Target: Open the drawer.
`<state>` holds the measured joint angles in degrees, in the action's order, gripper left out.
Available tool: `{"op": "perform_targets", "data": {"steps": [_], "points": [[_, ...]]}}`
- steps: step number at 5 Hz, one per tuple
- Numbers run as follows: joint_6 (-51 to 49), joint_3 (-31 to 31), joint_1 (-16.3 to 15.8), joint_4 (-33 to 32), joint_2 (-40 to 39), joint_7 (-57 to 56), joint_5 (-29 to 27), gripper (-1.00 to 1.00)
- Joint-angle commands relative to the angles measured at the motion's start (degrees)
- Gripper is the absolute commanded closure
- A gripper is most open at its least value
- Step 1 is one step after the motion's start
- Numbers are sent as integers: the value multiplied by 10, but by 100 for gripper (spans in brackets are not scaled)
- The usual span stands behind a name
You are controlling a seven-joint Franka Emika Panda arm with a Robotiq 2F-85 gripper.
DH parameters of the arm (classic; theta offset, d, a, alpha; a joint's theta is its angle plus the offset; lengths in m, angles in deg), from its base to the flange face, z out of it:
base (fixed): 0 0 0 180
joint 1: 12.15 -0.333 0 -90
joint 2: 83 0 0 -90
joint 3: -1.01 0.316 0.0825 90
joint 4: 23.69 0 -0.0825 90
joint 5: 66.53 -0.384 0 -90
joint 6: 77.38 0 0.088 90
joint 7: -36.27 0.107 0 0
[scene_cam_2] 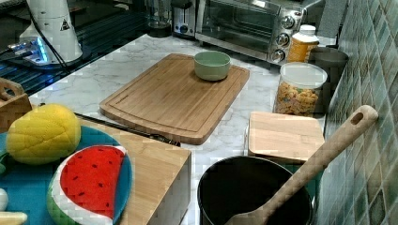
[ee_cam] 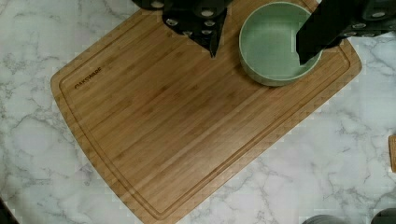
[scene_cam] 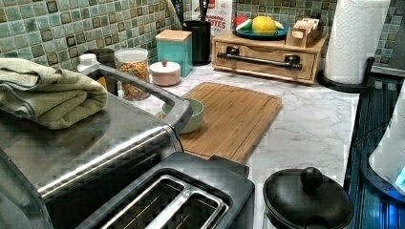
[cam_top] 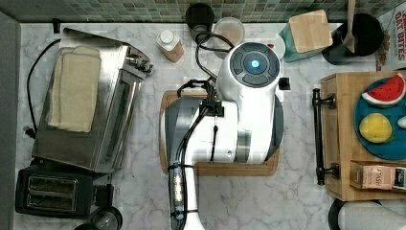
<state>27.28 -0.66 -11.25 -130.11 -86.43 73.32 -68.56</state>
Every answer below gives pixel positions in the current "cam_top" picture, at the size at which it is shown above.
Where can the white paper towel roll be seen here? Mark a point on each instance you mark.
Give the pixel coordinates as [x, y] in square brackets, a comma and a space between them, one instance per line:
[368, 215]

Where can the wooden spoon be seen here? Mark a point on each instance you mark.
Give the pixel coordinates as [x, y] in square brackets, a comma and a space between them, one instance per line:
[349, 40]

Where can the plush watermelon slice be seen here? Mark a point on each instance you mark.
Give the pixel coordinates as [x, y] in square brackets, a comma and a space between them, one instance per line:
[388, 93]

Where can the teal container with wooden lid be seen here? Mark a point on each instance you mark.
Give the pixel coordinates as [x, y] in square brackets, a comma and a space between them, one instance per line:
[306, 35]

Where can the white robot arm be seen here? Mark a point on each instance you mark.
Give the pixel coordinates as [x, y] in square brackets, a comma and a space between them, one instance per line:
[240, 121]

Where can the dark grey cup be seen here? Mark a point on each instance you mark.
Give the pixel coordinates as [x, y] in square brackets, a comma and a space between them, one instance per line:
[199, 18]

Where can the yellow plush lemon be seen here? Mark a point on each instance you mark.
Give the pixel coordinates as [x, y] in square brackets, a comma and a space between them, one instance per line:
[376, 128]

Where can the black drawer handle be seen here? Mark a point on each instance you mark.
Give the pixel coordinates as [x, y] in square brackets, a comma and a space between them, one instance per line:
[317, 103]

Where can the oat bites cereal box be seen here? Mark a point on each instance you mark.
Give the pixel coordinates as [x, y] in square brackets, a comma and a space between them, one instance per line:
[392, 53]

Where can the black pot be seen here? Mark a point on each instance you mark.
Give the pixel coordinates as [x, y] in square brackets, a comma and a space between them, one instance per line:
[368, 35]

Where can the white plush item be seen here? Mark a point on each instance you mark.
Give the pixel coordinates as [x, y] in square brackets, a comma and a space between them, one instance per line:
[402, 122]

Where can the clear jar with cereal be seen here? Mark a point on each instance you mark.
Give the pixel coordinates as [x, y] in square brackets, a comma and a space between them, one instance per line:
[232, 29]

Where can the wooden cutting board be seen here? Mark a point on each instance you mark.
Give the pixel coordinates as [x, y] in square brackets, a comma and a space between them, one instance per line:
[267, 168]

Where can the blue plate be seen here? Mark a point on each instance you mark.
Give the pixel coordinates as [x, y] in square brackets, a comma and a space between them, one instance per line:
[394, 148]

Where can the orange bottle white cap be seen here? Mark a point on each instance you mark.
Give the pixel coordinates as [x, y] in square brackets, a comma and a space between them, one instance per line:
[170, 44]

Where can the tea box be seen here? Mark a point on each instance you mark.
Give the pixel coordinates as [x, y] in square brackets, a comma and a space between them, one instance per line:
[375, 176]

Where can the black two-slot toaster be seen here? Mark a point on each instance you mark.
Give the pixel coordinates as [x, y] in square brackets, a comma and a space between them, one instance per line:
[61, 193]

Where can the black round lid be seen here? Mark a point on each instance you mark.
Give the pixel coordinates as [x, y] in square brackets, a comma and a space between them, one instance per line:
[109, 218]

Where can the beige folded towel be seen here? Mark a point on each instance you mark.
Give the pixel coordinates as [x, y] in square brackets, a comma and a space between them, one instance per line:
[74, 90]

